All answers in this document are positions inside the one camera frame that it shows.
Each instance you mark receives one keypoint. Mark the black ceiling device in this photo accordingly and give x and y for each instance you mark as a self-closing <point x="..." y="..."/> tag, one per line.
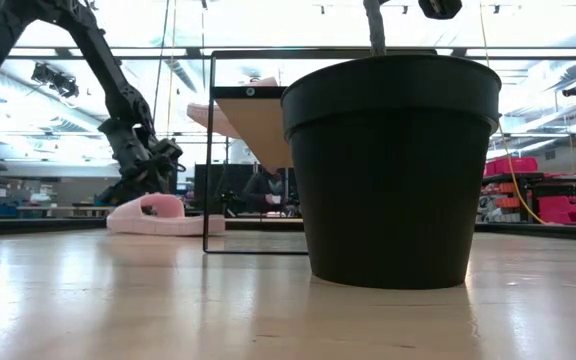
<point x="574" y="90"/>

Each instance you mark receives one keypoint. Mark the orange storage bin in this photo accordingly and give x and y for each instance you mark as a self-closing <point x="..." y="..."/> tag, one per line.
<point x="508" y="202"/>

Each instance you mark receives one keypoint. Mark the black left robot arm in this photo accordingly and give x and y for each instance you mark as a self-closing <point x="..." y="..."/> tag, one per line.
<point x="93" y="55"/>

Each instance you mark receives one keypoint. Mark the pink slide sandal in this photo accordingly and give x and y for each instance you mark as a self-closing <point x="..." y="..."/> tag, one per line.
<point x="208" y="120"/>
<point x="168" y="227"/>

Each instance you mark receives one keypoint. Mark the wooden shelf with black frame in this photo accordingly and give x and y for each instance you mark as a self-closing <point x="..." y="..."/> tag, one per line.
<point x="258" y="130"/>

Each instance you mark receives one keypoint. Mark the black aluminium table frame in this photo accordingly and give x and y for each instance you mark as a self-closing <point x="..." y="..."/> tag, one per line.
<point x="43" y="226"/>

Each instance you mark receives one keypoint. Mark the black monitor back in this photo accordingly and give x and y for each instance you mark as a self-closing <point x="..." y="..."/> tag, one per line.
<point x="200" y="175"/>

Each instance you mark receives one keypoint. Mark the black storage rack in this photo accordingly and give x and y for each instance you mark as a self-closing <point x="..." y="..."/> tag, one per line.
<point x="568" y="186"/>

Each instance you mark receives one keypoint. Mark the person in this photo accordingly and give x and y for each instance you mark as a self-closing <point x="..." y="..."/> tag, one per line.
<point x="263" y="192"/>

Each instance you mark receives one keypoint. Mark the red storage bin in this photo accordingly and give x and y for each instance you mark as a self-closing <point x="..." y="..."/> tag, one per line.
<point x="558" y="207"/>
<point x="518" y="165"/>

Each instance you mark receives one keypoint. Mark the black hanging rig device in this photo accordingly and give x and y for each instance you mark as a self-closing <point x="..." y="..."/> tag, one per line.
<point x="55" y="80"/>

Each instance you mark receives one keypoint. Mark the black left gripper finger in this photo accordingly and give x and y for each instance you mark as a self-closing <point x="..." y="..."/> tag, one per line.
<point x="125" y="194"/>

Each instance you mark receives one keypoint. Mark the black plastic flower pot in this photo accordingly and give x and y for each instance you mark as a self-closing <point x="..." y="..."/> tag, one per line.
<point x="393" y="175"/>

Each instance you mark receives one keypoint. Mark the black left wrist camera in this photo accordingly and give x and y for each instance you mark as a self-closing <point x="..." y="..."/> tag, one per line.
<point x="170" y="149"/>

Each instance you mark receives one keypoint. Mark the blue storage bin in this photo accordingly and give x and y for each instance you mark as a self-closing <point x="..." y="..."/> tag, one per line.
<point x="3" y="210"/>

